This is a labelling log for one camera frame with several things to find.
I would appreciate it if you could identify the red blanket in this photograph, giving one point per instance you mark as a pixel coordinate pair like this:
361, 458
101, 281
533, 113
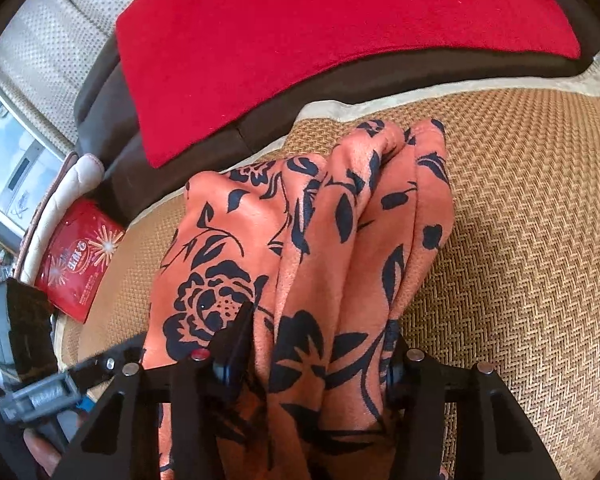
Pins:
305, 45

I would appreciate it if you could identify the beige dotted curtain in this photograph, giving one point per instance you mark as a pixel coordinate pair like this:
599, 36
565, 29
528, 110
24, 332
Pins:
60, 45

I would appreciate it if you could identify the woven straw sofa mat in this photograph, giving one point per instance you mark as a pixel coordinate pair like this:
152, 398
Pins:
520, 240

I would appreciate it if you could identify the red gift box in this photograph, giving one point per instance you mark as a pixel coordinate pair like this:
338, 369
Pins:
77, 255

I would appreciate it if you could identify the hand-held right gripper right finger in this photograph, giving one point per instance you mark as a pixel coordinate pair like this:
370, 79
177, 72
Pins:
395, 375

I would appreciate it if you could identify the brown leather sofa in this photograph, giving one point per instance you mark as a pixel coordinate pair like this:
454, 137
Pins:
190, 180

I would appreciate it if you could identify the person's left hand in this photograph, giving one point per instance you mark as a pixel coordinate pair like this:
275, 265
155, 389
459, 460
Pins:
37, 452

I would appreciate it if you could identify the orange black floral garment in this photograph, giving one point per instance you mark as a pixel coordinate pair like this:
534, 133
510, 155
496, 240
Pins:
305, 240

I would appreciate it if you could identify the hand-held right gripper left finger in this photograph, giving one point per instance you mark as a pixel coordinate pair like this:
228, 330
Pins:
232, 355

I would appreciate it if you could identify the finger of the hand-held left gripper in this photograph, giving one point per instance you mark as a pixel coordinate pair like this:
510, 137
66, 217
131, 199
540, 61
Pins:
100, 366

